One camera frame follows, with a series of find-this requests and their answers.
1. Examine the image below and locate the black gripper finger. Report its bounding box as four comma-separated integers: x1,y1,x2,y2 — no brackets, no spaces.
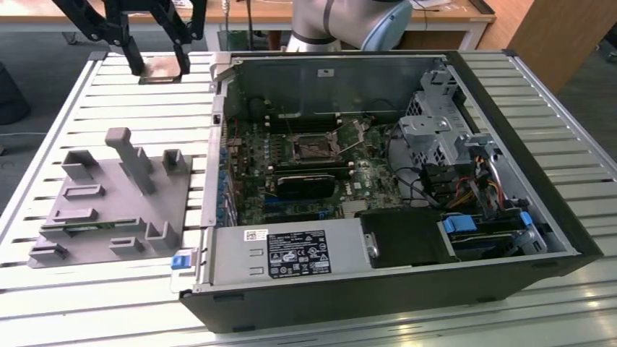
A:
148,0,210,76
51,0,147,77

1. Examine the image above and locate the metal socket cover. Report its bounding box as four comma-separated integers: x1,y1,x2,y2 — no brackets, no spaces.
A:
327,115,376,157

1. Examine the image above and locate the green RAM stick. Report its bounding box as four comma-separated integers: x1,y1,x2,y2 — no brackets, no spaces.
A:
62,222,120,233

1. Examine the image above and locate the grey parts rack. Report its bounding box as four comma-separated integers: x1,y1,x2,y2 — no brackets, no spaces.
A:
27,127,195,270

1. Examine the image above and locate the green motherboard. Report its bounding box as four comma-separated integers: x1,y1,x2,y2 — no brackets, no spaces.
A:
219,111,411,227

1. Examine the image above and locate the hard disk in blue carrier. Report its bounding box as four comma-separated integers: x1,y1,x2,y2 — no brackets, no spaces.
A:
441,211,536,261

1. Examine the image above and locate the wooden cabinet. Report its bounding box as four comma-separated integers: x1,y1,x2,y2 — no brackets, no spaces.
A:
475,0,617,95

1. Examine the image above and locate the black cable bundle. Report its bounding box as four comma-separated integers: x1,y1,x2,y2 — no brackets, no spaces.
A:
388,122,443,213

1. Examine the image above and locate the CPU socket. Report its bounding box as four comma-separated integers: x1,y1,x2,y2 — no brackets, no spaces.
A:
288,132,347,164

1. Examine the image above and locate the coloured power wire bundle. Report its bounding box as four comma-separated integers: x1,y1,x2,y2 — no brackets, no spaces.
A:
445,155,508,216

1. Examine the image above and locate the silver power supply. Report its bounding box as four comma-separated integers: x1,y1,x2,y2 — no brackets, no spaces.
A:
192,223,375,294

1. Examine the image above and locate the silver drive cage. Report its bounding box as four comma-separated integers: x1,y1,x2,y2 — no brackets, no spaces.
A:
398,68,503,171

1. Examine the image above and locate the black plastic bay cover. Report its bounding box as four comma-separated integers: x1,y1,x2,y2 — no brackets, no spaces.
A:
359,209,459,269

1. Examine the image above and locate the black graphics card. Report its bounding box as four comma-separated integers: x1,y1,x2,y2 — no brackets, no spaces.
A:
270,173,338,202

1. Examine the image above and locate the wooden desk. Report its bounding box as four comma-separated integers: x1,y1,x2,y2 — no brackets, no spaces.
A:
0,0,497,51

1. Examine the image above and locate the black PC case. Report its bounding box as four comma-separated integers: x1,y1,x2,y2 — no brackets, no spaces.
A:
170,49,605,334

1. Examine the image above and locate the black RAM slot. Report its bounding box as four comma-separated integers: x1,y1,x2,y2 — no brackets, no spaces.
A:
272,162,350,171
272,168,351,179
270,121,340,133

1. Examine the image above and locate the silver CPU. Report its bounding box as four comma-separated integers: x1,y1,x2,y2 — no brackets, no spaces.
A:
138,56,183,85

